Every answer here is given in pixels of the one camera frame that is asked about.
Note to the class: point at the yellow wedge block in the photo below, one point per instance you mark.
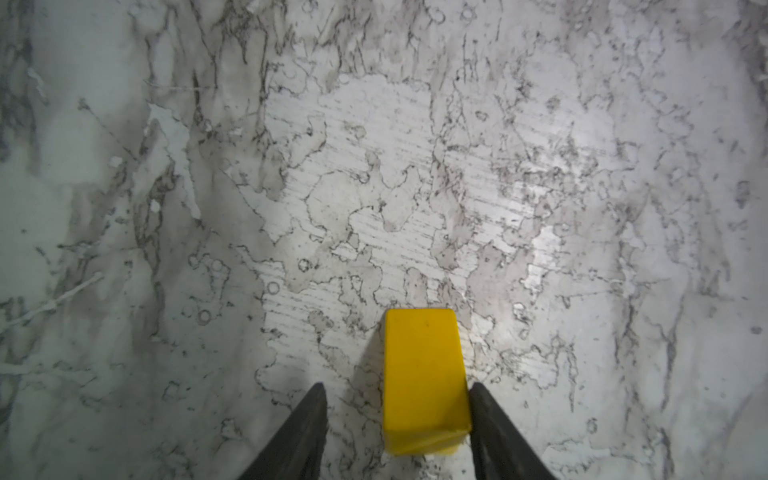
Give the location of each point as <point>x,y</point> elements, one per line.
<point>425,405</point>

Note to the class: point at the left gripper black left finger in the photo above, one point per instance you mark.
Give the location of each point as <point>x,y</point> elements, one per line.
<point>295,450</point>

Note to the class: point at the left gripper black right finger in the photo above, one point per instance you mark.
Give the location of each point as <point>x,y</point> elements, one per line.
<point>498,448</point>

